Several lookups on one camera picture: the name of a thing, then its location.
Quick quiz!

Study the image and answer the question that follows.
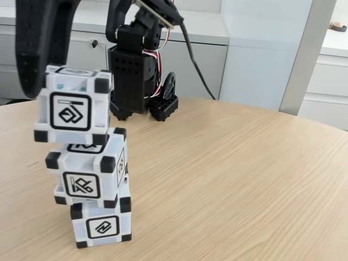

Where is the white cube with nested-squares symbol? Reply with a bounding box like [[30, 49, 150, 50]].
[[33, 64, 114, 145]]

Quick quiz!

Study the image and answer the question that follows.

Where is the white cube with angular-letter symbol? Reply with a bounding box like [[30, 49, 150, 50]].
[[45, 127, 129, 209]]

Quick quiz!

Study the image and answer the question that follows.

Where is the white low cabinet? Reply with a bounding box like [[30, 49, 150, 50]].
[[0, 15, 229, 106]]

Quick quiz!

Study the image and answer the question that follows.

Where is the black round clamp knob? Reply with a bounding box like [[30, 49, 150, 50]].
[[162, 71, 177, 101]]

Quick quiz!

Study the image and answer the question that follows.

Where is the white cube with bolt symbol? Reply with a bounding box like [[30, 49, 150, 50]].
[[69, 187, 134, 250]]

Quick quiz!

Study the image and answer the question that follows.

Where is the white drawer unit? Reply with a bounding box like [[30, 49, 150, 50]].
[[297, 27, 348, 130]]

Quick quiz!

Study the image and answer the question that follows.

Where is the red white base wire bundle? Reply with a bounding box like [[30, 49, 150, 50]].
[[142, 27, 165, 98]]

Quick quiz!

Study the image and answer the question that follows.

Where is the black gripper camera module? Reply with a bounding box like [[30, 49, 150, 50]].
[[134, 0, 185, 30]]

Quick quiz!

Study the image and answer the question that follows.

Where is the grey camera cable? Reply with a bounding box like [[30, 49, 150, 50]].
[[178, 20, 218, 101]]

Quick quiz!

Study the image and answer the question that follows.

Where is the grey partition post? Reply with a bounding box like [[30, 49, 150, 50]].
[[279, 0, 338, 115]]

